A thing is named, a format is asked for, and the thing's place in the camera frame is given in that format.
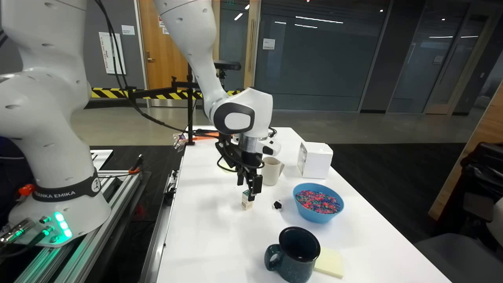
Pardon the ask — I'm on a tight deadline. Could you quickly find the cream bottom cube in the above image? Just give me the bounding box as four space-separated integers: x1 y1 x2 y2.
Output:
241 202 253 210

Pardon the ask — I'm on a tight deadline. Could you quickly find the cream ceramic pitcher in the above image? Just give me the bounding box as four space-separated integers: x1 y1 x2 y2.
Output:
263 158 285 188

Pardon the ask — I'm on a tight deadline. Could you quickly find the white box dispenser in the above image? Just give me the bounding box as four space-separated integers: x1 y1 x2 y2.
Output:
297 142 333 180

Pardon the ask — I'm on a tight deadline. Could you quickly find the green top cube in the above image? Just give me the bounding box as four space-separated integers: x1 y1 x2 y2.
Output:
242 192 255 202

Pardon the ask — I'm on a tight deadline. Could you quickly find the yellow sticky note pad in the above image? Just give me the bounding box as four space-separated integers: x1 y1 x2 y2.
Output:
315 249 344 279

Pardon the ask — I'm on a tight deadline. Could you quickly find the blue bowl with candies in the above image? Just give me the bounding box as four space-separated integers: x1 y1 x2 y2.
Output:
293 183 344 224

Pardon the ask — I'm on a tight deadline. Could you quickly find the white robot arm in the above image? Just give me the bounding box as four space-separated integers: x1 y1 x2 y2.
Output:
0 0 280 248

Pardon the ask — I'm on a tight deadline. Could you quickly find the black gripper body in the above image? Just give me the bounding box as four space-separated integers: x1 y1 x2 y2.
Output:
216 134 277 180

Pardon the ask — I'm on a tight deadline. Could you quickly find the dark blue mug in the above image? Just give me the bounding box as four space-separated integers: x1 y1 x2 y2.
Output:
264 227 321 283

